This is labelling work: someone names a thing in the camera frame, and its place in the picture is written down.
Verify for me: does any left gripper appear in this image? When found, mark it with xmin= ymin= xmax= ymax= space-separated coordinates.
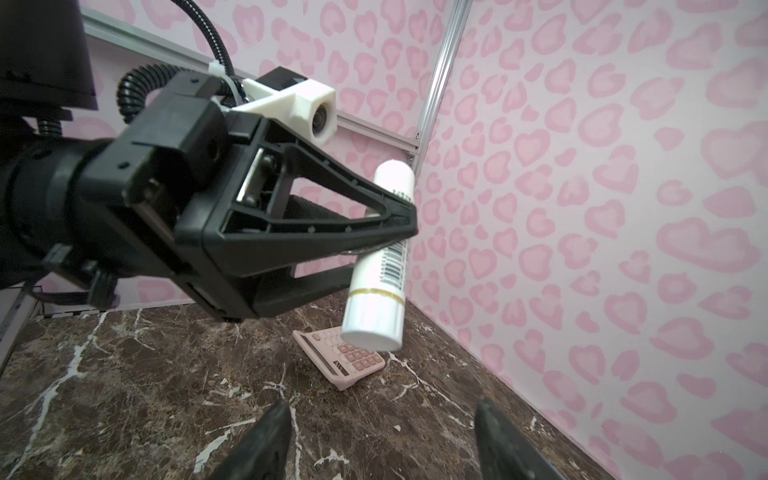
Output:
xmin=71 ymin=71 xmax=418 ymax=321

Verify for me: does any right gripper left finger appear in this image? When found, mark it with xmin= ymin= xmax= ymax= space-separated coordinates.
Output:
xmin=207 ymin=401 xmax=293 ymax=480

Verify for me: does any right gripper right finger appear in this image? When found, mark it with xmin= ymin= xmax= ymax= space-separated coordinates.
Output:
xmin=474 ymin=399 xmax=564 ymax=480

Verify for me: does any white glue stick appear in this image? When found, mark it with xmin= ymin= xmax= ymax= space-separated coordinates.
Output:
xmin=340 ymin=158 xmax=417 ymax=353

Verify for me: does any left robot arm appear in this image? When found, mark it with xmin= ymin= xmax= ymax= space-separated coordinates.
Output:
xmin=1 ymin=1 xmax=418 ymax=321

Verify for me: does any pink calculator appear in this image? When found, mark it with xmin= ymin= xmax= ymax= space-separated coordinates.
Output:
xmin=292 ymin=327 xmax=385 ymax=391

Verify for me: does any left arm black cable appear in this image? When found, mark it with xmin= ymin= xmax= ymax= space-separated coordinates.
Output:
xmin=35 ymin=0 xmax=250 ymax=139

